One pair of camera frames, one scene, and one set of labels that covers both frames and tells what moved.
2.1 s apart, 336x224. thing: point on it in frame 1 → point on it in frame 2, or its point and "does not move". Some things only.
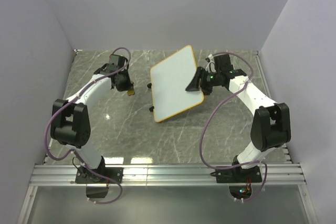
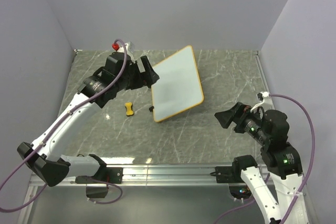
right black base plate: (249, 174) does not move
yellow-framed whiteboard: (169, 78) does not move
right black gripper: (200, 73) → (238, 114)
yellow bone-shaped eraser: (130, 92) → (129, 111)
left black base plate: (84, 176) does not move
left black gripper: (128, 85) → (144, 78)
